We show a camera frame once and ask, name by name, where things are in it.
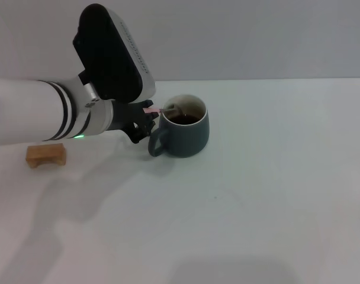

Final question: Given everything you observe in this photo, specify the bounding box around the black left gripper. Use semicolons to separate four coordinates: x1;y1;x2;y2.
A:
110;99;156;145

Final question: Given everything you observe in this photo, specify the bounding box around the pink handled metal spoon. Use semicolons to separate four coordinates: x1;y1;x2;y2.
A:
143;106;181;115

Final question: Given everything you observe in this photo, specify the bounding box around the light wooden spoon rest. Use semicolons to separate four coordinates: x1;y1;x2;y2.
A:
25;143;67;170

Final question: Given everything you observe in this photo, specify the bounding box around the dark grey ceramic mug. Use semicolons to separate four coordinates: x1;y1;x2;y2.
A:
147;93;211;159

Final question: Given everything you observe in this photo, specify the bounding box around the dark coffee liquid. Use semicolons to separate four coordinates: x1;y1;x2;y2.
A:
168;114;203;125

